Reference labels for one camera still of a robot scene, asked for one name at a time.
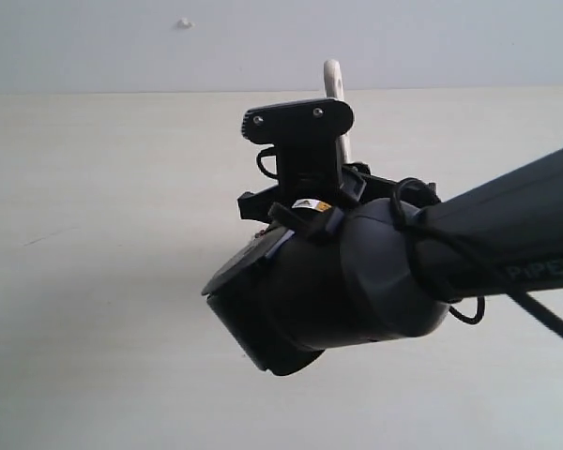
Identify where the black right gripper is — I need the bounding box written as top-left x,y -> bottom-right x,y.
236,161 -> 442,226

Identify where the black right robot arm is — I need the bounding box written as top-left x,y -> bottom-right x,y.
203,149 -> 563,376

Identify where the wooden paint brush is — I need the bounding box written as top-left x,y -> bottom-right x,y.
323,59 -> 354,164

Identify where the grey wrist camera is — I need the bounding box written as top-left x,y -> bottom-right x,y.
241,98 -> 341,192

